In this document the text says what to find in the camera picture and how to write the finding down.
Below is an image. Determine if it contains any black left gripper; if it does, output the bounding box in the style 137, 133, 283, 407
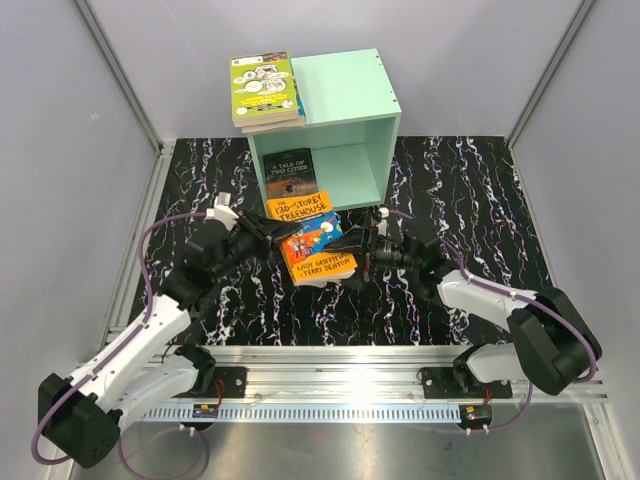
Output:
211, 207, 302, 281

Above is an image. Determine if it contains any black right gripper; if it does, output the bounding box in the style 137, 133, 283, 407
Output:
323, 213, 419, 291

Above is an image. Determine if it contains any orange 130-Storey Treehouse book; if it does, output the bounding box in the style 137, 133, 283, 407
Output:
266, 191, 357, 287

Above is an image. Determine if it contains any dark Tale of Two Cities book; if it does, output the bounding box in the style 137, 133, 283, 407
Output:
263, 148, 318, 200

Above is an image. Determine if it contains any lime green book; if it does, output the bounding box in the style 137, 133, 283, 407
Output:
230, 51, 299, 127

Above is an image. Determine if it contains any blue 26-Storey Treehouse book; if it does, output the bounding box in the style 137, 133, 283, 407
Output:
291, 67, 307, 126

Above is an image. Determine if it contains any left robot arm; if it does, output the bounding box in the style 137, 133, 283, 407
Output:
30, 206, 301, 468

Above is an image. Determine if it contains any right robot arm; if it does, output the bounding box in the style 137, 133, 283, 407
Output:
323, 207, 602, 397

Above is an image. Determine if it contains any black marble pattern mat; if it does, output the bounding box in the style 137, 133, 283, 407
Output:
155, 136, 551, 346

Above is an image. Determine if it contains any mint green open box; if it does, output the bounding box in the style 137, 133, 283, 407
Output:
248, 49, 402, 210

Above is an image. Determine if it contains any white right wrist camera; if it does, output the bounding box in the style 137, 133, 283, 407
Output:
371, 206, 390, 236

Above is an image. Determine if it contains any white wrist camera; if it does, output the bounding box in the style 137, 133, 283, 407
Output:
205, 192, 239, 232
371, 206, 390, 236

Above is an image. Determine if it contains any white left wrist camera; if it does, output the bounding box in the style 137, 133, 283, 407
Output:
205, 192, 239, 232

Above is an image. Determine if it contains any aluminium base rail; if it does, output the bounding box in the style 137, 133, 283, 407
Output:
129, 346, 607, 426

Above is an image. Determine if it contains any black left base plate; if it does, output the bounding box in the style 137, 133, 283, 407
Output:
173, 366, 248, 399

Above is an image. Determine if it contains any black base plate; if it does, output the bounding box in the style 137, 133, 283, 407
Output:
173, 366, 248, 399
417, 366, 513, 400

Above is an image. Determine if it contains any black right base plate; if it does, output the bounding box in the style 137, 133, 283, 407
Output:
417, 366, 513, 400

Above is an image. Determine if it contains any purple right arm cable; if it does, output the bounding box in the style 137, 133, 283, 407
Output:
389, 209, 600, 434

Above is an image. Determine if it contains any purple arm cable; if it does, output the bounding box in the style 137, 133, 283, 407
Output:
30, 210, 211, 479
389, 209, 600, 434

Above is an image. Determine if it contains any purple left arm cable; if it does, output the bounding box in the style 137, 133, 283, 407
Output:
30, 210, 211, 479

